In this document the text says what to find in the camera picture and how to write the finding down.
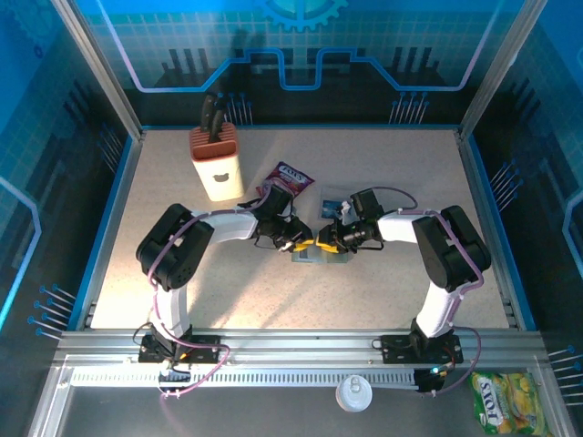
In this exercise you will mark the black electronics box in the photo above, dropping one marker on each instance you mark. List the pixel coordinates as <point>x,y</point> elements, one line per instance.
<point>426,382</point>

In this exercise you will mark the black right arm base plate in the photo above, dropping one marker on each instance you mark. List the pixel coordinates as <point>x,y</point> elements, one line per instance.
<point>394,350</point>

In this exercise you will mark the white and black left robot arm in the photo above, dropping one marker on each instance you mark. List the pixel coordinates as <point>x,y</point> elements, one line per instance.
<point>228,225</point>

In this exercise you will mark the aluminium cross rail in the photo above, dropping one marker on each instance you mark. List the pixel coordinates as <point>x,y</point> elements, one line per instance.
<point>296,346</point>

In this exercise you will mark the aluminium lower frame bar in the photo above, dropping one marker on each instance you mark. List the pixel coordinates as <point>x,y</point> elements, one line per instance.
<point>556,409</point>
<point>54,396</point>

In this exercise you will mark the yellow green Fox's candy bag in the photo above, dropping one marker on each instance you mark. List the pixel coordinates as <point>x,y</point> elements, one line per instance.
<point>505,403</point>

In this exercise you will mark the aluminium side rail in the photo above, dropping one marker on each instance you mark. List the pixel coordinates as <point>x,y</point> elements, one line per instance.
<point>486,214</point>
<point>115,214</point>

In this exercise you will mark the purple Fox's candy bag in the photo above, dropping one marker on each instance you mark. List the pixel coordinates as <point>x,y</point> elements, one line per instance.
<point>293,175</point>

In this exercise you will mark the white and orange knife block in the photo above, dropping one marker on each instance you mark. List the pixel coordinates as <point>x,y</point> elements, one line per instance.
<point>216,155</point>

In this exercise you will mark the clear plastic tray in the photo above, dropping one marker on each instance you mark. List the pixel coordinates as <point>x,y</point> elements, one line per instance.
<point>332,191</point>

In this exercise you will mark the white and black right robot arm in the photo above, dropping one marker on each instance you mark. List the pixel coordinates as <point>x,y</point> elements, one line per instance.
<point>401,227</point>

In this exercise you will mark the blue credit card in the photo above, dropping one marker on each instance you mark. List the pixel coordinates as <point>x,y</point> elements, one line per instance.
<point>329,209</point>

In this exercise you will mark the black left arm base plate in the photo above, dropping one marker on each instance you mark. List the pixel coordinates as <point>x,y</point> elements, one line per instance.
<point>205,352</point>

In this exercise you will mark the aluminium frame post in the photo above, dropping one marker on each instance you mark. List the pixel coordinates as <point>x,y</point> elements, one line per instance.
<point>500,68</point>
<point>101,68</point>

